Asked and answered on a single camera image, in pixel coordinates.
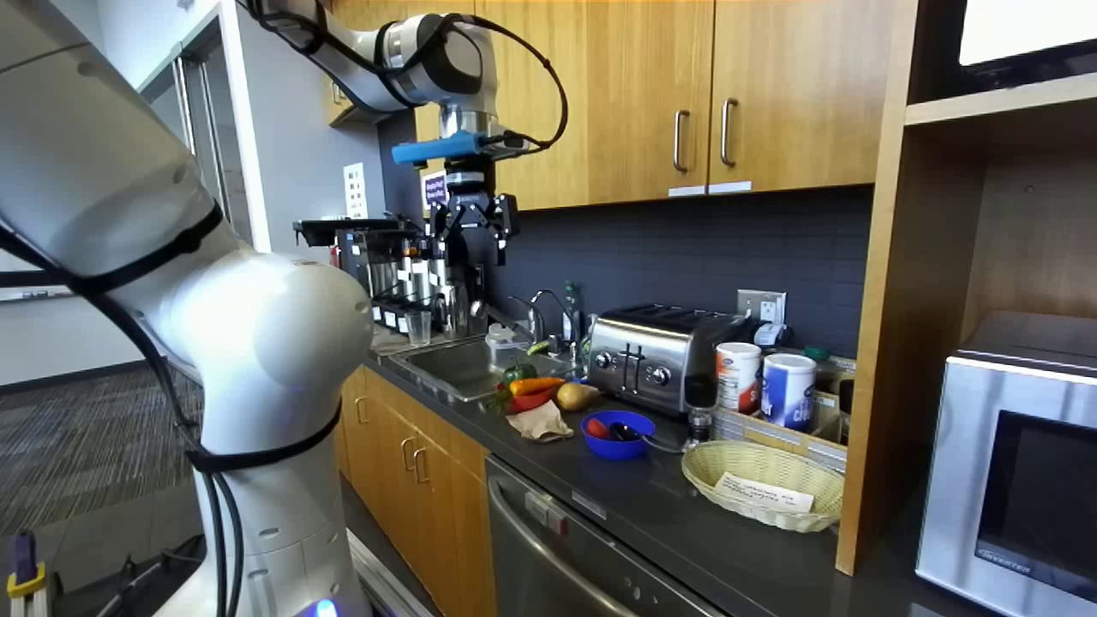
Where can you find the orange toy pepper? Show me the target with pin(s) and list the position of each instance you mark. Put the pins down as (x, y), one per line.
(531, 384)

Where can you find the small red object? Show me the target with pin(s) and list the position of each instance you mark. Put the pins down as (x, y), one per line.
(599, 430)

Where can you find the stainless steel microwave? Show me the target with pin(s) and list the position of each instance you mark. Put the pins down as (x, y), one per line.
(1011, 489)

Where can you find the chrome sink faucet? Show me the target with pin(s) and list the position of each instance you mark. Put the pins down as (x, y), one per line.
(555, 317)

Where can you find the stainless steel dishwasher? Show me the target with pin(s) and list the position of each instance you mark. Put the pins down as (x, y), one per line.
(549, 561)

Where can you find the black metal spoon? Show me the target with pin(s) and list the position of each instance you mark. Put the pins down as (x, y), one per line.
(624, 435)

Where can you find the blue plastic bowl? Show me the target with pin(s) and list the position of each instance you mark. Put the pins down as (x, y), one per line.
(614, 452)

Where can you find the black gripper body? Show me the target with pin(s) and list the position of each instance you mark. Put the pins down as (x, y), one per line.
(474, 201)

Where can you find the silver four-slot toaster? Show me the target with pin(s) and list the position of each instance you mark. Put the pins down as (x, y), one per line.
(643, 356)

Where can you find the crumpled brown paper napkin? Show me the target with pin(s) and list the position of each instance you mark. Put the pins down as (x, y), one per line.
(538, 424)

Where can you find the red and white canister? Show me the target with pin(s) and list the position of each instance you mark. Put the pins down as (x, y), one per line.
(739, 376)

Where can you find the blue and white canister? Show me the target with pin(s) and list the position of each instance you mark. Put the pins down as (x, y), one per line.
(785, 382)

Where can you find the coffee machine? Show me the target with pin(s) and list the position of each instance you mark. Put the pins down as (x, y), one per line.
(413, 277)

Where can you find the woven wicker basket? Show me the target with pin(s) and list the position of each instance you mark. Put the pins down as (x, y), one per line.
(706, 462)

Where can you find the yellow potato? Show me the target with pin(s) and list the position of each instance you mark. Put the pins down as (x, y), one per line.
(578, 395)

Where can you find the white handwritten note card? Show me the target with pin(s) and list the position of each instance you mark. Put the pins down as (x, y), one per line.
(767, 496)

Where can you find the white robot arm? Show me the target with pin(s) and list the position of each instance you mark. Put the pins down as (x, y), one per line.
(102, 198)

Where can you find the stainless steel sink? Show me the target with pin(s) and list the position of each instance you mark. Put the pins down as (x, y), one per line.
(456, 371)

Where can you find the white wall outlet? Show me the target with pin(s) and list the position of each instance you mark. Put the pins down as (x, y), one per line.
(759, 302)

